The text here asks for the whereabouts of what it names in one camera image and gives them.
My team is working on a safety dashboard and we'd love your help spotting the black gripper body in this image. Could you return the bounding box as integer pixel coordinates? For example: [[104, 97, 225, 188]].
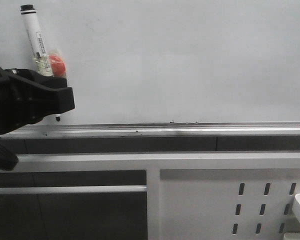
[[0, 53, 45, 135]]

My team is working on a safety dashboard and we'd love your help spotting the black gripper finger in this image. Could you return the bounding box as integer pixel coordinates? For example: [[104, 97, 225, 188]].
[[6, 68, 75, 125]]

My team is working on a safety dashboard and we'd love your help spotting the red round magnet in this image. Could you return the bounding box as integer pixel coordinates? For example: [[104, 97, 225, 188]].
[[48, 49, 67, 78]]

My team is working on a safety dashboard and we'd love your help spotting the white whiteboard marker pen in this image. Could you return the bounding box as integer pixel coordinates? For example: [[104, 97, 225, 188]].
[[20, 4, 62, 123]]

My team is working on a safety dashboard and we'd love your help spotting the large white whiteboard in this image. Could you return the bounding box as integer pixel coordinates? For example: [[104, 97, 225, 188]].
[[4, 0, 300, 139]]

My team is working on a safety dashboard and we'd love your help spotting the white metal whiteboard stand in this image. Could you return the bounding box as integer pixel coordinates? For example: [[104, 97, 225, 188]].
[[0, 152, 300, 240]]

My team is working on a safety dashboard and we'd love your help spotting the black ribbed cable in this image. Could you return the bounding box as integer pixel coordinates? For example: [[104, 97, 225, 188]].
[[0, 133, 19, 172]]

